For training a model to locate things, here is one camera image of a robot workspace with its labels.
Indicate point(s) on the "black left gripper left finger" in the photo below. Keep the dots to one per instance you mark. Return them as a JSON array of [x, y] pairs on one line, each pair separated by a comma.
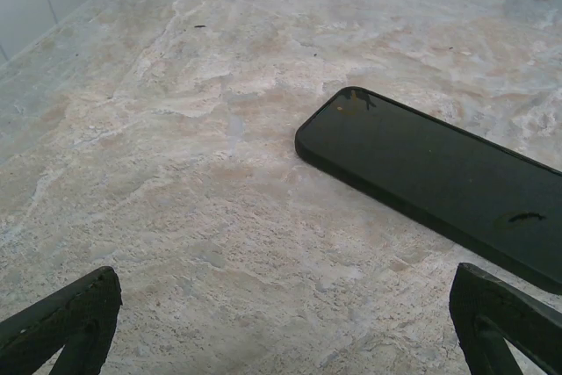
[[94, 300]]

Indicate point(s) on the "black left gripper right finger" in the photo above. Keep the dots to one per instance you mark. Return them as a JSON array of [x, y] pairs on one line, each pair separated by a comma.
[[472, 305]]

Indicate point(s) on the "black phone case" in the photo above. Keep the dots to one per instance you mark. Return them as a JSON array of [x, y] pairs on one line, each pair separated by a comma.
[[373, 186]]

